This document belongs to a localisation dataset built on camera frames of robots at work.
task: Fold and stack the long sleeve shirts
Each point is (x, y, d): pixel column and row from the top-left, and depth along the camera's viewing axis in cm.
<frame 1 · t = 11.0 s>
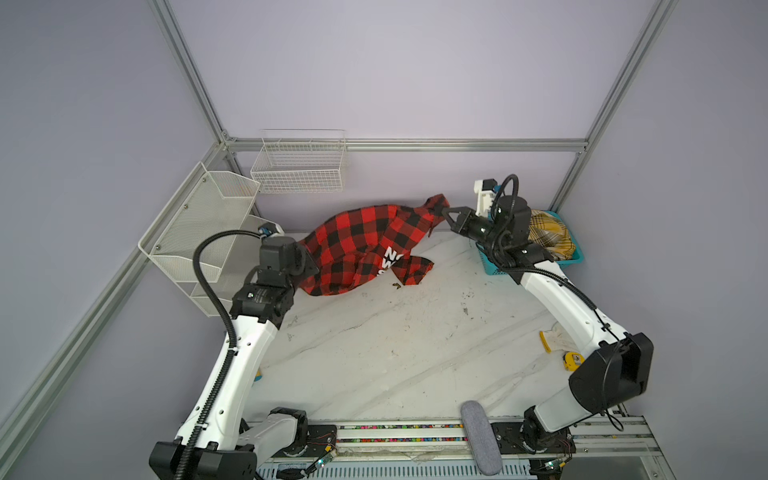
left hand: (305, 257, 74), fingers closed
right hand: (441, 209, 75), fingers closed
red black plaid shirt: (360, 244, 88), point 23 cm above the table
yellow plaid shirt: (550, 233, 106), point 13 cm above the table

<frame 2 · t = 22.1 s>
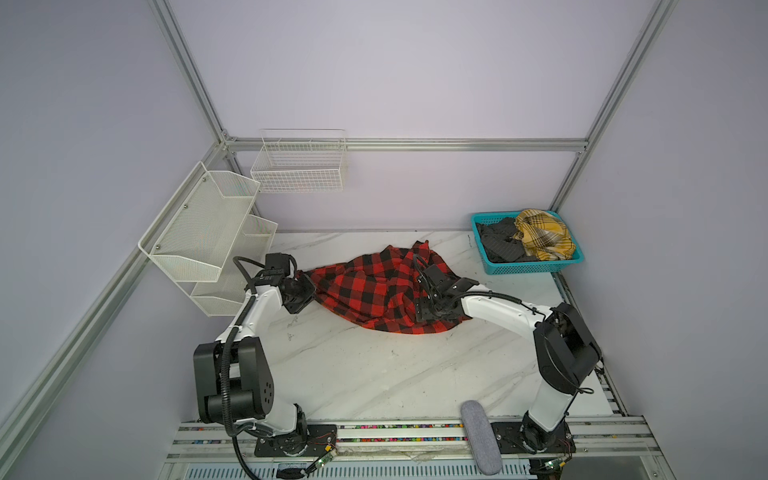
left hand: (315, 295, 88), fingers closed
right hand: (425, 309, 91), fingers open
red black plaid shirt: (377, 290, 100), point 5 cm above the table
dark grey shirt: (498, 243, 108), point 10 cm above the table
the other named things where they were.

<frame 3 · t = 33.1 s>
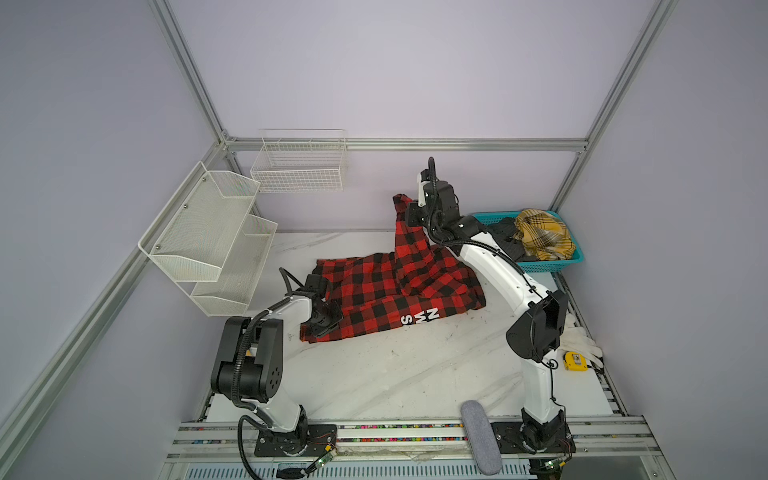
left hand: (338, 326, 93), fingers closed
right hand: (407, 202, 84), fingers closed
red black plaid shirt: (415, 282, 101), point 6 cm above the table
white work glove: (575, 339, 93), on the table
yellow tape measure: (574, 361, 88), point 2 cm above the table
the other named things where they were.

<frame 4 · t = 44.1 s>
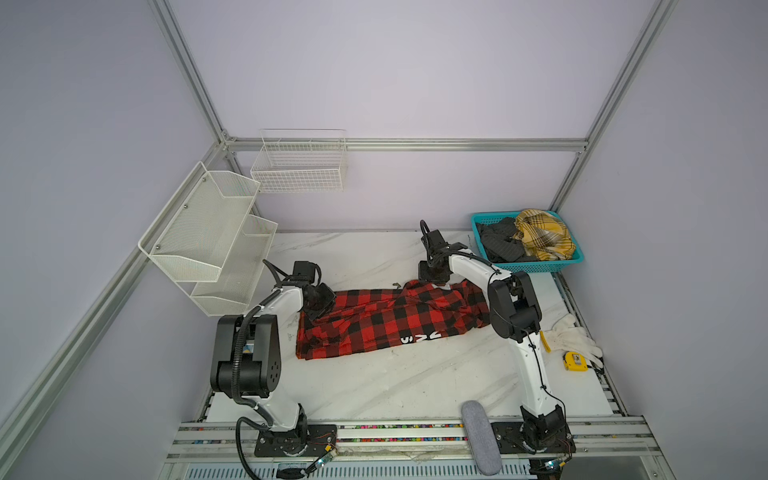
left hand: (333, 304, 94), fingers closed
right hand: (423, 275, 105), fingers open
red black plaid shirt: (416, 312, 97), point 3 cm above the table
the other named things where they were.

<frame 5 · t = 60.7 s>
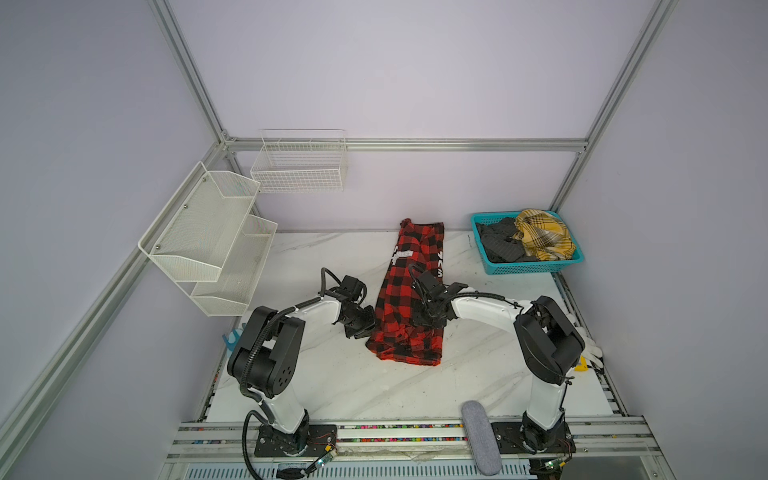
left hand: (377, 332, 91), fingers open
right hand: (415, 319, 93), fingers open
red black plaid shirt: (397, 334, 92), point 3 cm above the table
the other named things where they were.

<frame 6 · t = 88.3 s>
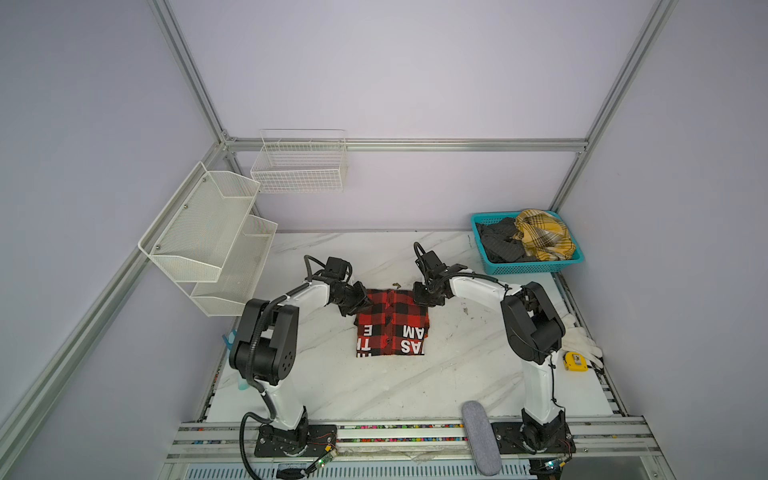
left hand: (371, 303, 93), fingers closed
right hand: (413, 299, 97), fingers closed
red black plaid shirt: (394, 324, 91), point 5 cm above the table
the other named things where they were.

